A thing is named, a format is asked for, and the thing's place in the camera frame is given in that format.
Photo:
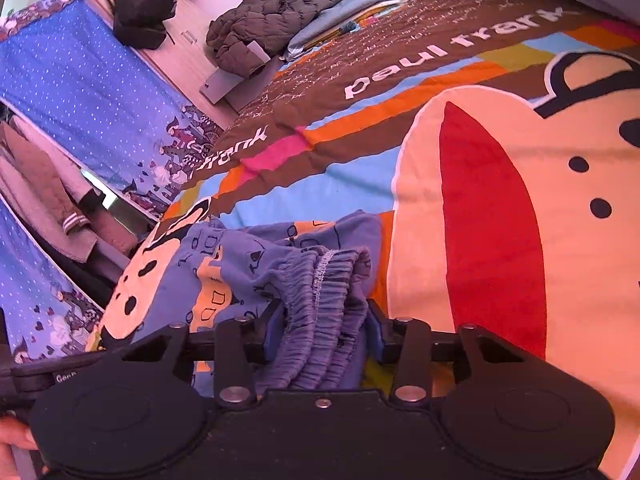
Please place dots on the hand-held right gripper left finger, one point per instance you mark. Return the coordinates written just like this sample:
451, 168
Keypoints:
272, 332

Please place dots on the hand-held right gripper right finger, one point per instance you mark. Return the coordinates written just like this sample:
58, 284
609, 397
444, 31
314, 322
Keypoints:
377, 335

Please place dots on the purple printed pants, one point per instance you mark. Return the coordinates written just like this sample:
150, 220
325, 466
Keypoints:
310, 285

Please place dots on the person's left hand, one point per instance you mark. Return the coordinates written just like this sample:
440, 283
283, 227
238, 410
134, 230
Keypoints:
15, 437

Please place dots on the blue dotted printed curtain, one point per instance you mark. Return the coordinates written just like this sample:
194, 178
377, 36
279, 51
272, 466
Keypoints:
30, 285
85, 85

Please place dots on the hanging clothes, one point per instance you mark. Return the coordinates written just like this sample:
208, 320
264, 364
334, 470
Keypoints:
45, 195

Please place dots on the small grey box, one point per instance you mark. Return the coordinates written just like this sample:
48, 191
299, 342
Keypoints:
219, 86

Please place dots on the colourful printed blanket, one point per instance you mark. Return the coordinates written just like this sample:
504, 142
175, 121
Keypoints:
500, 110

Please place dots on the light wooden cabinet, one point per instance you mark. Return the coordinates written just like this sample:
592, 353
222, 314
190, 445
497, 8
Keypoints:
192, 45

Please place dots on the grey quilted puffer jacket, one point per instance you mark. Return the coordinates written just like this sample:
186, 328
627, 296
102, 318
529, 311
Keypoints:
270, 15

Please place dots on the light blue folded cloth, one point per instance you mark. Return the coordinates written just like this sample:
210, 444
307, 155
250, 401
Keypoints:
345, 15

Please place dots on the black bag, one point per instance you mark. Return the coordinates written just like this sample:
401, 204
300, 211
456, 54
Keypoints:
142, 7

